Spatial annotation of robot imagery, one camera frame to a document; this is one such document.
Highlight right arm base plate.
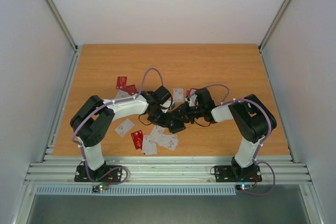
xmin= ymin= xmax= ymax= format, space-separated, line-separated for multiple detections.
xmin=214 ymin=164 xmax=262 ymax=183

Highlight grey slotted cable duct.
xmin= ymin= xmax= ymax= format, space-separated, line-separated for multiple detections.
xmin=36 ymin=185 xmax=236 ymax=196

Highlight frame post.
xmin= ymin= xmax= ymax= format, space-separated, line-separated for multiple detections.
xmin=45 ymin=0 xmax=78 ymax=52
xmin=258 ymin=0 xmax=292 ymax=53

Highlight left controller board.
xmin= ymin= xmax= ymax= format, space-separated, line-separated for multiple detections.
xmin=91 ymin=184 xmax=109 ymax=193

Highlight red card with white card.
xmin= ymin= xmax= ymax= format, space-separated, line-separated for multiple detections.
xmin=186 ymin=89 xmax=198 ymax=98

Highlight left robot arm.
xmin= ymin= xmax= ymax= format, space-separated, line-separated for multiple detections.
xmin=70 ymin=86 xmax=172 ymax=181

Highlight black leather card holder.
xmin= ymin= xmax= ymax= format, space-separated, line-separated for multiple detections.
xmin=167 ymin=116 xmax=186 ymax=134

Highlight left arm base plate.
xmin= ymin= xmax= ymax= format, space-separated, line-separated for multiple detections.
xmin=74 ymin=164 xmax=124 ymax=183

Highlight white floral card pile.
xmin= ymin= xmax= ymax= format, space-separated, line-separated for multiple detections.
xmin=142 ymin=125 xmax=165 ymax=155

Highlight white floral cards near holder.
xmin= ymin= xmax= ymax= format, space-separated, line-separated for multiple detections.
xmin=157 ymin=134 xmax=178 ymax=151

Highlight left frame post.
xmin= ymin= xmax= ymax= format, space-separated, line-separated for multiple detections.
xmin=45 ymin=0 xmax=78 ymax=52

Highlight right frame post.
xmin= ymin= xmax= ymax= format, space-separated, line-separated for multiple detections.
xmin=258 ymin=0 xmax=292 ymax=53

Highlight right controller board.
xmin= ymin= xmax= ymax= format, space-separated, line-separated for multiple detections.
xmin=236 ymin=183 xmax=257 ymax=191

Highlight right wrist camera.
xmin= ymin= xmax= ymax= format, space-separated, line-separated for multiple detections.
xmin=185 ymin=93 xmax=198 ymax=106

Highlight controller board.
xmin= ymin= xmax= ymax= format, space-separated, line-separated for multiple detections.
xmin=236 ymin=183 xmax=257 ymax=191
xmin=91 ymin=184 xmax=109 ymax=193

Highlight red card far left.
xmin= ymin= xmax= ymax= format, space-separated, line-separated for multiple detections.
xmin=115 ymin=76 xmax=127 ymax=90

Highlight white floral card front left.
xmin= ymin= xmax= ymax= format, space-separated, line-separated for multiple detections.
xmin=115 ymin=119 xmax=134 ymax=137

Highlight aluminium table edge rail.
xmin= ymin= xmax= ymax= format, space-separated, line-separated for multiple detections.
xmin=25 ymin=155 xmax=312 ymax=185

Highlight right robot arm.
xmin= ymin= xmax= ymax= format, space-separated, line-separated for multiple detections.
xmin=167 ymin=88 xmax=277 ymax=183

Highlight white floral card centre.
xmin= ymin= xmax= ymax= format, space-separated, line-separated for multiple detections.
xmin=173 ymin=88 xmax=184 ymax=103

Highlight red card under pile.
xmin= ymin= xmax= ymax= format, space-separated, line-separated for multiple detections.
xmin=131 ymin=130 xmax=144 ymax=150

